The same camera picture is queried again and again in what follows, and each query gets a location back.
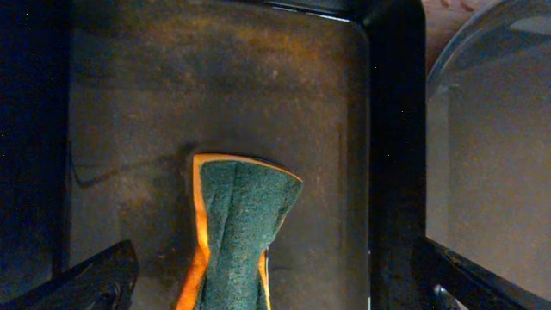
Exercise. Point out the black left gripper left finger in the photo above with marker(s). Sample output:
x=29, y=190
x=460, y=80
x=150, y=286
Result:
x=104, y=281

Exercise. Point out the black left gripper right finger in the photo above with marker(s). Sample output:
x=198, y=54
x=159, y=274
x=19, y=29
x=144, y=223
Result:
x=434, y=266

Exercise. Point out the green and yellow sponge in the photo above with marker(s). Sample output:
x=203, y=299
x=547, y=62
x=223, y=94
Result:
x=240, y=204

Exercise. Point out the black rectangular tray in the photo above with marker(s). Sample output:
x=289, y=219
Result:
x=104, y=104

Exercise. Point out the black round tray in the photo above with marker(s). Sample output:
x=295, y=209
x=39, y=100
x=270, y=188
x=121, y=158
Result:
x=488, y=143

